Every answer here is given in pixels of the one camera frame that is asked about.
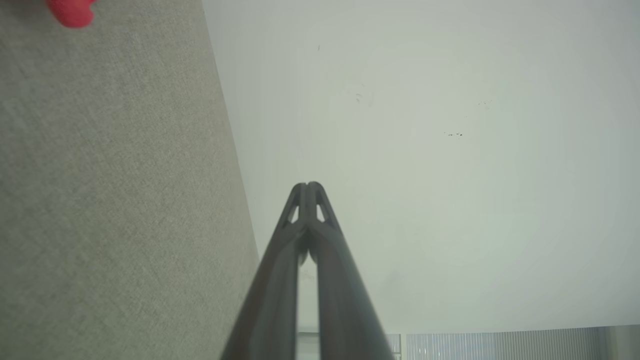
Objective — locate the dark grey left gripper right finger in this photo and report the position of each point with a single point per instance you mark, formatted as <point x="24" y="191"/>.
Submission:
<point x="342" y="310"/>

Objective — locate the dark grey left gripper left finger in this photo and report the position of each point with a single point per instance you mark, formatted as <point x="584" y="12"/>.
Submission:
<point x="272" y="300"/>

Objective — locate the red white-trimmed shirt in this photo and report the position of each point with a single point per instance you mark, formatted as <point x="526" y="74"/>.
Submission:
<point x="72" y="12"/>

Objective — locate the white slatted panel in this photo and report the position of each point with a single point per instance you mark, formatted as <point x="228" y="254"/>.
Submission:
<point x="500" y="345"/>

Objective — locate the grey fabric sofa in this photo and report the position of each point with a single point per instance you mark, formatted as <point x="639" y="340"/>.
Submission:
<point x="110" y="200"/>

